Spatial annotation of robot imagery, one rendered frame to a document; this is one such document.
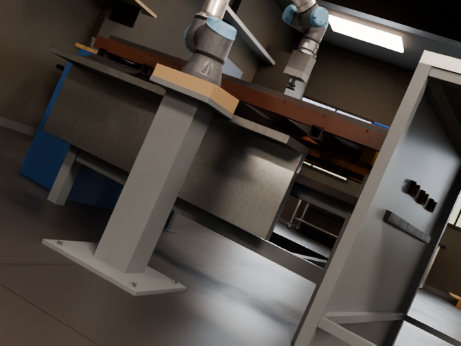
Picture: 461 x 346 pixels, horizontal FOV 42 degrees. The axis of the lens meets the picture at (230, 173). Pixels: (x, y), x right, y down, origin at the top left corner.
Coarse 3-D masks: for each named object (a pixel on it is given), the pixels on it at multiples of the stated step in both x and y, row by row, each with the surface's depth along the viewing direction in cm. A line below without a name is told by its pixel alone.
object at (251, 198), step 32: (64, 96) 285; (96, 96) 276; (128, 96) 267; (64, 128) 281; (96, 128) 272; (128, 128) 263; (224, 128) 240; (128, 160) 260; (224, 160) 237; (256, 160) 231; (288, 160) 225; (192, 192) 241; (224, 192) 234; (256, 192) 228; (288, 192) 225; (256, 224) 225
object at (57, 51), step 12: (72, 60) 286; (84, 60) 261; (96, 72) 284; (108, 72) 254; (120, 72) 251; (132, 84) 272; (144, 84) 243; (156, 96) 264; (228, 120) 221; (240, 120) 219; (252, 132) 238; (264, 132) 214; (276, 132) 211; (288, 144) 210; (300, 144) 218
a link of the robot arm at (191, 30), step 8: (208, 0) 222; (216, 0) 221; (224, 0) 222; (208, 8) 222; (216, 8) 222; (224, 8) 224; (200, 16) 221; (208, 16) 220; (216, 16) 222; (192, 24) 223; (200, 24) 220; (192, 32) 220; (184, 40) 228; (192, 40) 220; (192, 48) 223
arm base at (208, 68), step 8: (192, 56) 212; (200, 56) 209; (208, 56) 208; (216, 56) 209; (192, 64) 209; (200, 64) 208; (208, 64) 208; (216, 64) 210; (184, 72) 209; (192, 72) 207; (200, 72) 207; (208, 72) 208; (216, 72) 209; (208, 80) 208; (216, 80) 210
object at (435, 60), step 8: (424, 56) 178; (432, 56) 177; (440, 56) 176; (448, 56) 175; (432, 64) 177; (440, 64) 176; (448, 64) 175; (456, 64) 174; (456, 72) 173; (448, 88) 205; (456, 88) 201; (448, 96) 215; (456, 96) 211; (456, 104) 221; (456, 112) 232; (456, 120) 244
